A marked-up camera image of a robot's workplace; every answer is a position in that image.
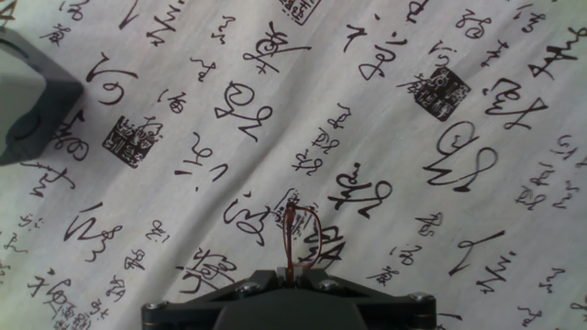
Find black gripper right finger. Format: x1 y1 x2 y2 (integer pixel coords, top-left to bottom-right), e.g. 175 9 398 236
289 267 437 330

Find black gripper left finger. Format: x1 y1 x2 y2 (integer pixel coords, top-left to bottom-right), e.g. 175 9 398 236
141 267 290 330

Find brown thin-frame glasses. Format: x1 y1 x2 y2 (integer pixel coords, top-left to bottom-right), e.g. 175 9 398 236
282 201 324 289

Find beige calligraphy print tablecloth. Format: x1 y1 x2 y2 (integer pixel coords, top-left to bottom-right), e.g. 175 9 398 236
0 0 587 330

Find grey box flat red button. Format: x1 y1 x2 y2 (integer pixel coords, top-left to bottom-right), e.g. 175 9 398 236
0 26 85 167

